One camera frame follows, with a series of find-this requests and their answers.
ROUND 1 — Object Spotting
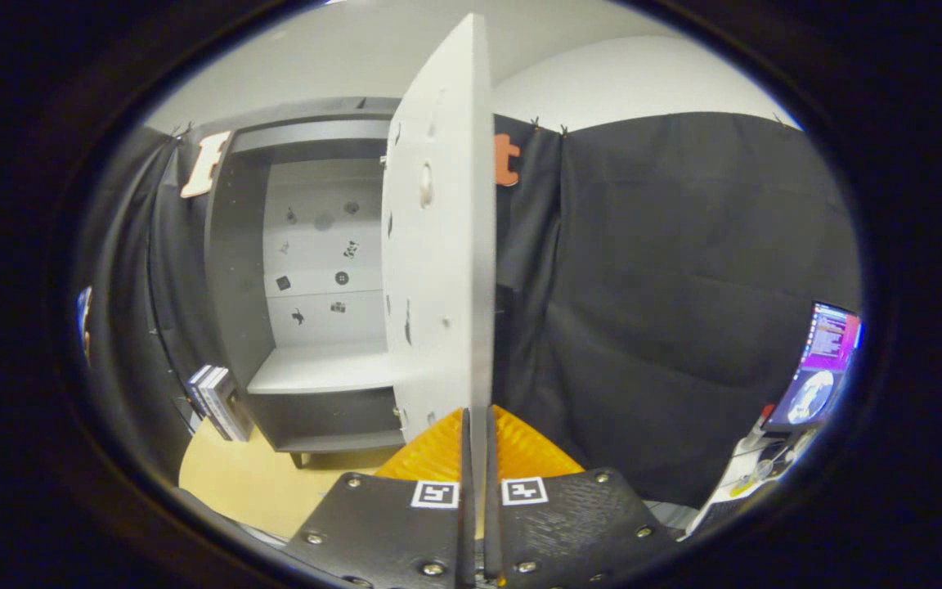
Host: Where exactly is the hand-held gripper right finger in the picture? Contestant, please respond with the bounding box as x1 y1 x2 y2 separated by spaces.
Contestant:
483 404 682 589

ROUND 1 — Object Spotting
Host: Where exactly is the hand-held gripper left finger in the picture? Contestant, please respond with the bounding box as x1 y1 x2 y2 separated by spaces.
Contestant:
281 407 476 589

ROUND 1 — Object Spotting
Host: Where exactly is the white cabinet door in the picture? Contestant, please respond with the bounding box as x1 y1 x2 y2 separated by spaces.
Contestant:
379 12 496 524

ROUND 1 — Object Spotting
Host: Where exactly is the cluttered white desk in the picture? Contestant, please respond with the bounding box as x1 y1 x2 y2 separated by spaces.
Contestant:
688 405 825 537

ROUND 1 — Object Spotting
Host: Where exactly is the row of grey books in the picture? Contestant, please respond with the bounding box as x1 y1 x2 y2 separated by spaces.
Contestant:
185 364 256 443

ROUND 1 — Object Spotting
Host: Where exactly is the black backdrop cloth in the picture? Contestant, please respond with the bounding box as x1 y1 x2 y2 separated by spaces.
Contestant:
70 110 863 510

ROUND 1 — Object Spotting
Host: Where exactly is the dark grey cabinet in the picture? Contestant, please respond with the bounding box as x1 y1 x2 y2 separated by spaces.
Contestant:
203 97 408 469

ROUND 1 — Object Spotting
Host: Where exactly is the computer monitor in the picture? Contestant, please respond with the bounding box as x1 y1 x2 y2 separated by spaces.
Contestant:
765 301 863 433

